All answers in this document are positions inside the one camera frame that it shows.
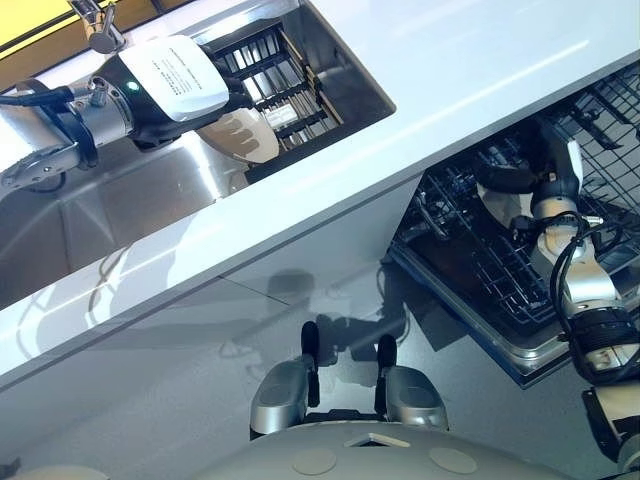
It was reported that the small white rack item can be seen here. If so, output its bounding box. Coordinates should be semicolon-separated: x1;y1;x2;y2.
264;104;297;128

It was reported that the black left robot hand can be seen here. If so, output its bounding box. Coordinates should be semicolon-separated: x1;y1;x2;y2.
101;35;252;151

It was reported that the black wire dishwasher rack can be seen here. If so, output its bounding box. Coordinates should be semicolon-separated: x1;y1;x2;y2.
398;64;640;327

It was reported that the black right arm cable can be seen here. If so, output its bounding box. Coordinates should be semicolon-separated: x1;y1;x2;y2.
548;211;609;351

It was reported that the grey robot torso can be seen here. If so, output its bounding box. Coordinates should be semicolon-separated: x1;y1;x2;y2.
188;418;624;480

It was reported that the stainless steel sink basin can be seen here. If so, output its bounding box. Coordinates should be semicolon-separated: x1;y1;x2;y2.
0;0;398;312

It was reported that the glossy white cabinet front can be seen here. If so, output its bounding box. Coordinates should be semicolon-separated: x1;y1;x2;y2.
0;174;424;480

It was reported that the beige ceramic plate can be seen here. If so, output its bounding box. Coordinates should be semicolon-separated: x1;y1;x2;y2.
198;106;282;165

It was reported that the black dish drying rack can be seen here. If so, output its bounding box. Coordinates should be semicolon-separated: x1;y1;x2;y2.
203;23;346;152

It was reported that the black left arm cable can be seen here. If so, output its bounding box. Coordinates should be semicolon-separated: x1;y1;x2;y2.
0;83;72;107

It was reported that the silver left robot leg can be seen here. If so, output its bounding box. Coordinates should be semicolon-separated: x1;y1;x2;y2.
248;319;322;437

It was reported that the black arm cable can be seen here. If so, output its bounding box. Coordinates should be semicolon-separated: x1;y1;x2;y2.
0;83;72;107
548;211;609;351

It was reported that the chrome kitchen faucet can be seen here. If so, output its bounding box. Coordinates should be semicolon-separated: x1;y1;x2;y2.
67;0;127;55

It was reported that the silver right robot leg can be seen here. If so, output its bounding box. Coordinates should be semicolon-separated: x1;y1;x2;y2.
372;333;450;437

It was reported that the silver robot leg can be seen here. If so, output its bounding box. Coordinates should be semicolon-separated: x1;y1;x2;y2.
248;319;322;437
372;333;450;437

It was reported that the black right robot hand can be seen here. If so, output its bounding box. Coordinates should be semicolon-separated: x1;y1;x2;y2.
474;139;586;196

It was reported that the yellow wall panel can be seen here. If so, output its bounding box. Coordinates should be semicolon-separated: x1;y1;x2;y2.
0;0;117;57

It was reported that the steel dishwasher door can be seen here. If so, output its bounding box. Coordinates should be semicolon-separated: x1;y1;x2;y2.
385;238;604;392

